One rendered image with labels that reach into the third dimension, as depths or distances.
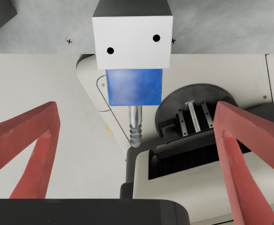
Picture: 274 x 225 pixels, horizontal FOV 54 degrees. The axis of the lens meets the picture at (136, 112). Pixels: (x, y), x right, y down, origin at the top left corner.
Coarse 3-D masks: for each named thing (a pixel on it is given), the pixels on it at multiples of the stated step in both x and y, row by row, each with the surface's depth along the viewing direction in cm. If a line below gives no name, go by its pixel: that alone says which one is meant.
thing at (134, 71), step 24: (120, 0) 20; (144, 0) 20; (96, 24) 17; (120, 24) 17; (144, 24) 17; (168, 24) 17; (96, 48) 18; (120, 48) 18; (144, 48) 18; (168, 48) 18; (120, 72) 20; (144, 72) 20; (120, 96) 21; (144, 96) 21
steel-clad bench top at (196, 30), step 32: (32, 0) 21; (64, 0) 21; (96, 0) 21; (192, 0) 21; (224, 0) 21; (256, 0) 21; (0, 32) 22; (32, 32) 22; (64, 32) 23; (192, 32) 23; (224, 32) 23; (256, 32) 23
